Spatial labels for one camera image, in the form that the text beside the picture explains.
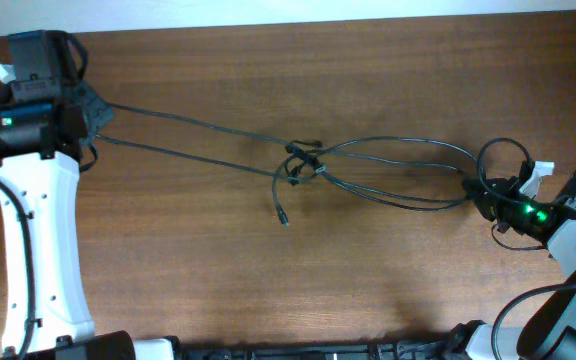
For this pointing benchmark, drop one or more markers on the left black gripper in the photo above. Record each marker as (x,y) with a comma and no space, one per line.
(99,113)

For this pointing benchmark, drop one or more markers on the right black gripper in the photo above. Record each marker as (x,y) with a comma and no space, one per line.
(489,206)

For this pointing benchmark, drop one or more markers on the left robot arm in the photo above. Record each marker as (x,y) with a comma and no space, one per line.
(48,114)

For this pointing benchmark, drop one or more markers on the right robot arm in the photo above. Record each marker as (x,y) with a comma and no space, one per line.
(541,323)

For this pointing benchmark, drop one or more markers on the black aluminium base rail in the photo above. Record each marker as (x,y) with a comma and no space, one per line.
(170,348)

